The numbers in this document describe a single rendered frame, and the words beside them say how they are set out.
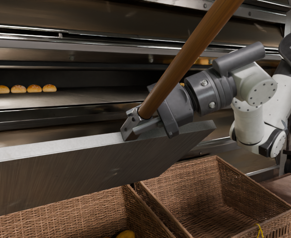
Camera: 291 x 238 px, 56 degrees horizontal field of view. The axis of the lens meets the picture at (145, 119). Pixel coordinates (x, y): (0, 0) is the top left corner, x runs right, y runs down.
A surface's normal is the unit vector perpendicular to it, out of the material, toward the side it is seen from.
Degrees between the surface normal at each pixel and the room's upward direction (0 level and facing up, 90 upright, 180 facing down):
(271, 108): 65
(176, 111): 58
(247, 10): 90
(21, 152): 50
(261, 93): 123
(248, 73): 41
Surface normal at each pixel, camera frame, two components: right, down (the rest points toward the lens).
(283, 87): -0.54, -0.30
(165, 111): -0.15, -0.38
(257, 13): 0.53, 0.14
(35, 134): 0.50, -0.21
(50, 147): 0.41, -0.53
